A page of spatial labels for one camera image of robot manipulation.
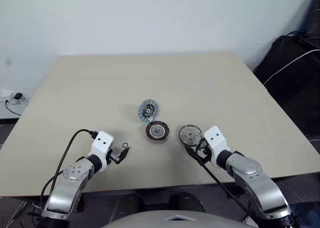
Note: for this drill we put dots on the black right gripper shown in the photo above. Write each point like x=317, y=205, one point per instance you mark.
x=206, y=155

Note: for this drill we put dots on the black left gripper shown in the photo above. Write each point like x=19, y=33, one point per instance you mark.
x=113, y=156

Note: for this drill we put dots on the round silver rotor disc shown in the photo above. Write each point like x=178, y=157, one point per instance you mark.
x=188, y=138

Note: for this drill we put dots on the round silver motor end cover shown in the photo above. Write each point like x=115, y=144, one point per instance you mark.
x=143, y=108

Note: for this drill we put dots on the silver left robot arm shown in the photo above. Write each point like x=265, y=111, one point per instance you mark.
x=62, y=198

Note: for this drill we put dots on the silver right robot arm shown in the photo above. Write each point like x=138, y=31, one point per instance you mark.
x=255, y=185

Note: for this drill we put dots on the motor stator with copper windings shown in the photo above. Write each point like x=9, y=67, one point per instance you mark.
x=150, y=135

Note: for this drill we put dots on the dark rounded shape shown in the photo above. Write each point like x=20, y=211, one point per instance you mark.
x=187, y=200

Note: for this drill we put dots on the silver robot torso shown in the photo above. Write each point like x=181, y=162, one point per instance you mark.
x=150, y=220

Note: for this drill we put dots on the large black bag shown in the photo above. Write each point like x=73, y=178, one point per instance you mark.
x=295, y=88

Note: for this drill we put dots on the black power adapter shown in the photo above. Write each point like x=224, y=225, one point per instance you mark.
x=18, y=96

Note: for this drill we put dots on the black equipment box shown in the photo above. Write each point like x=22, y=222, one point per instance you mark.
x=315, y=18

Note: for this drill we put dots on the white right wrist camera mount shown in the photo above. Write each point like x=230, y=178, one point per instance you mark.
x=215, y=138

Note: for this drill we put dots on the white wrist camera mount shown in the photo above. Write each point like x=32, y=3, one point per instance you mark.
x=215, y=138
x=102, y=141

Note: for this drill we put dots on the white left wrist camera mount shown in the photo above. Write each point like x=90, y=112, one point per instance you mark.
x=102, y=141

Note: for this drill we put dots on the wall power socket plug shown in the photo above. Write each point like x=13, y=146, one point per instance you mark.
x=5, y=94

